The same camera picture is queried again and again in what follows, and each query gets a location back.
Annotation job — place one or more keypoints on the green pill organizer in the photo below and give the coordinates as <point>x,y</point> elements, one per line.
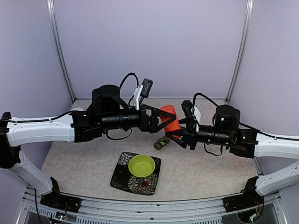
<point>161,142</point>

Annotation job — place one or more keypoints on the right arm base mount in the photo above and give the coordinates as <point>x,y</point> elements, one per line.
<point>242,201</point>

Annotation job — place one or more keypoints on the white ceramic bowl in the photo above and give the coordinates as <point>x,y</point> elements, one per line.
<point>78,109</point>

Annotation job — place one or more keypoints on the black floral square plate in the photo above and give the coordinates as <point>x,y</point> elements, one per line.
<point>122,178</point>

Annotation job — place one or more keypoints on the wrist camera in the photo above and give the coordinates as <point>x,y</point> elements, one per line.
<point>187,109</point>
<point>147,85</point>

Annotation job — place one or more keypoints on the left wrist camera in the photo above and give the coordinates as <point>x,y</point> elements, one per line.
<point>147,85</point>

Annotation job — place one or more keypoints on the aluminium frame post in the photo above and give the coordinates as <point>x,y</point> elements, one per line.
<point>241,50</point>
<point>59,49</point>

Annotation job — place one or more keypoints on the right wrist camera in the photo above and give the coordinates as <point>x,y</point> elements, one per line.
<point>187,109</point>

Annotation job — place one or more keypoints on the left aluminium frame post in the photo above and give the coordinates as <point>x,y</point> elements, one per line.
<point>59,49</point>

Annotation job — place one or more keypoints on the front aluminium rail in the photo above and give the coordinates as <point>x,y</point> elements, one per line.
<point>109,211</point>

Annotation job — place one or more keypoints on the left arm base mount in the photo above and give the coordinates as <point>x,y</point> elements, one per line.
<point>61,202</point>

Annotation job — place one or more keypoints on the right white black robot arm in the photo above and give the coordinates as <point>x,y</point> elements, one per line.
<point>243,141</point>

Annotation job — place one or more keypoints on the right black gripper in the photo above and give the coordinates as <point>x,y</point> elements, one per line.
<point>191,129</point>

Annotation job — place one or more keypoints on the lime green bowl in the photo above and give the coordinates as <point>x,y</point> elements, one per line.
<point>141,165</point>

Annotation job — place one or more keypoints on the right aluminium frame post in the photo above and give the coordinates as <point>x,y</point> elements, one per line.
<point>241,50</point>

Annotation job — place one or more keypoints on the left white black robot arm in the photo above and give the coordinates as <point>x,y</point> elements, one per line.
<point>108,111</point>

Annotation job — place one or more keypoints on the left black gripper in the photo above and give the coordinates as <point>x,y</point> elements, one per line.
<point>153,126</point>

